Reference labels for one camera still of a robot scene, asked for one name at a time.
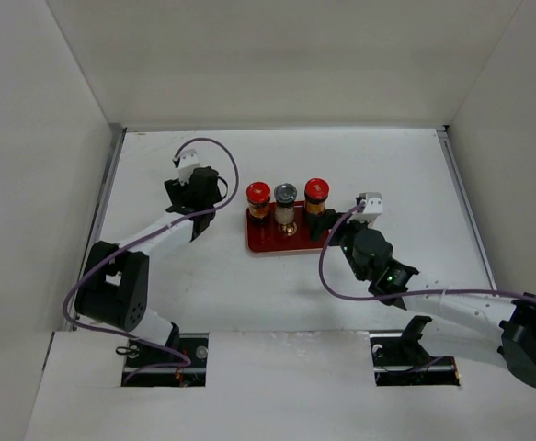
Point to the red rectangular tray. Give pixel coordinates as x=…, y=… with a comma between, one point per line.
x=265, y=235

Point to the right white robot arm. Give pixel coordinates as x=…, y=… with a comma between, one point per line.
x=492, y=326

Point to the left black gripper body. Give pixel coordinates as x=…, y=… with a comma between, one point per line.
x=178, y=191

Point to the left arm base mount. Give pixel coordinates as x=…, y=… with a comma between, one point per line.
x=149, y=367

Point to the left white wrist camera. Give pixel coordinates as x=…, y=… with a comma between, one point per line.
x=185, y=163

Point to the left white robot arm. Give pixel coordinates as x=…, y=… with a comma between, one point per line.
x=116, y=291

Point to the grey-cap white salt shaker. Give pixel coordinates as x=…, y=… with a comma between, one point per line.
x=285, y=195

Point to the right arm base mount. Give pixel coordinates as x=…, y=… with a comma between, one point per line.
x=399, y=360

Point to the short red-lid sauce jar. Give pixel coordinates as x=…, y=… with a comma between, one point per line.
x=258, y=199

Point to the tall red-cap sauce bottle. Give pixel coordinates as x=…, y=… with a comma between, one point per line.
x=316, y=192

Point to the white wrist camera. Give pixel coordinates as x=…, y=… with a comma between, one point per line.
x=185, y=163
x=371, y=208

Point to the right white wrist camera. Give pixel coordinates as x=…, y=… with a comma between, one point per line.
x=371, y=208

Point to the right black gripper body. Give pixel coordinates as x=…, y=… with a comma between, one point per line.
x=345, y=236

